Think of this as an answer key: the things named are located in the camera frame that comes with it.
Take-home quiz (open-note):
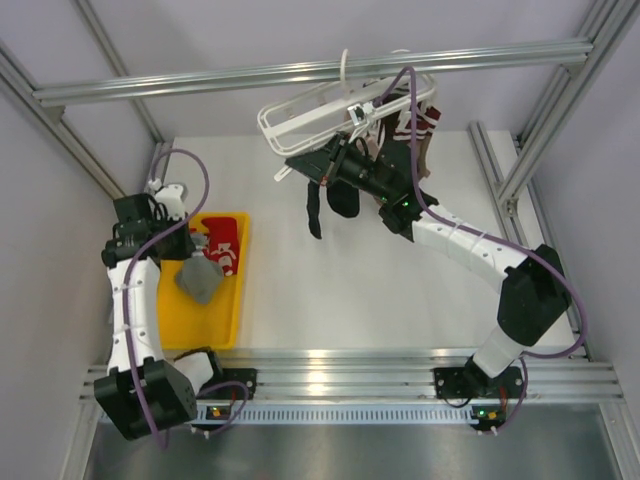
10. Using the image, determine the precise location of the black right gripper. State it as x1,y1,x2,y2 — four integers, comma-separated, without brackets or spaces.
289,131,395,203

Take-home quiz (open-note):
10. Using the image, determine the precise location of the grey sock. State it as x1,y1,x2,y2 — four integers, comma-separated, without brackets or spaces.
174,232,224,305

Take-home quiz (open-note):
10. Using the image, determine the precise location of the white plastic clip hanger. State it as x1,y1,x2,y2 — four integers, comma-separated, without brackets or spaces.
257,49,437,158

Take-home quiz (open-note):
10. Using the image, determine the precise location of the black sock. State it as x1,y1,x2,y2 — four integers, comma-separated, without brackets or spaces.
306,181,322,240
326,181,360,219

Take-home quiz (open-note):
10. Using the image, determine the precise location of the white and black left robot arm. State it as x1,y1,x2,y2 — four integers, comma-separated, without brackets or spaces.
94,185,226,440

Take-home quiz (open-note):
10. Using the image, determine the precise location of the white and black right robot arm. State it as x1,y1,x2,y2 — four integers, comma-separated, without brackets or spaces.
285,133,571,397

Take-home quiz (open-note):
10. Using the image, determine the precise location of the red santa sock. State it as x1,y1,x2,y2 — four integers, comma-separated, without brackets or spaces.
202,216,240,276

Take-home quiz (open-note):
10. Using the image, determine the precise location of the pink sock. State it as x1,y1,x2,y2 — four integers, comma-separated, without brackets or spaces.
363,136,380,161

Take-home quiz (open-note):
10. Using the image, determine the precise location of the yellow plastic tray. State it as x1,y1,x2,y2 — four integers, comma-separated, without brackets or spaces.
157,212,250,351

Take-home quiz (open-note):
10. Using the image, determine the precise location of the maroon striped brown sock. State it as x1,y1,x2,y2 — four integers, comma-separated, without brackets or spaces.
389,101,441,179

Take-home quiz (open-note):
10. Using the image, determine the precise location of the aluminium top crossbar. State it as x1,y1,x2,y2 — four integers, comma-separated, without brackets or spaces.
33,38,594,107

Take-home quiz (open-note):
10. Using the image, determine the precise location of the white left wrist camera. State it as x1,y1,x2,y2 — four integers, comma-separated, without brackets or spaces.
147,178,188,221

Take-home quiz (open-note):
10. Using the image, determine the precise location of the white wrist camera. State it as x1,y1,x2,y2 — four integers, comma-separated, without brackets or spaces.
343,98,389,126
147,178,188,221

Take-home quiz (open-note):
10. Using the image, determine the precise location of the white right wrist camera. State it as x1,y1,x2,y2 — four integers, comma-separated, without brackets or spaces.
343,98,389,126

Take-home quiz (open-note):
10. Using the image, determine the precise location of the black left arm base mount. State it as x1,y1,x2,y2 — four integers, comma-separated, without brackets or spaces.
197,368,258,400

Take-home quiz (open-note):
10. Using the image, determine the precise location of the aluminium left frame post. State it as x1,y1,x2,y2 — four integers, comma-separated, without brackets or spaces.
1,45,155,202

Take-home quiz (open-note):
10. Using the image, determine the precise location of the aluminium frame post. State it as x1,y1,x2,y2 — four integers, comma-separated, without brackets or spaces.
497,0,639,212
1,45,155,202

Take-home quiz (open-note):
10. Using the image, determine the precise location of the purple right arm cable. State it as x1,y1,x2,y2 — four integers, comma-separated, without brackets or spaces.
372,65,589,436

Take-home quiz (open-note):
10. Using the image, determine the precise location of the slotted grey cable duct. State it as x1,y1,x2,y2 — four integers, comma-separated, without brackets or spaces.
192,404,506,427

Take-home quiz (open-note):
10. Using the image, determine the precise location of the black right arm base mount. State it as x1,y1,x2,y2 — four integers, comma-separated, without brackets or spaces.
433,366,524,405

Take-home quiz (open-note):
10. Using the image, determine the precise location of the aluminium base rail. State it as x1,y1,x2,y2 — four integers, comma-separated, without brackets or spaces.
82,347,624,401

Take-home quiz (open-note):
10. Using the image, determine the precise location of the aluminium right frame post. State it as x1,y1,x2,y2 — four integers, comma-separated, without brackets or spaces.
497,0,639,212

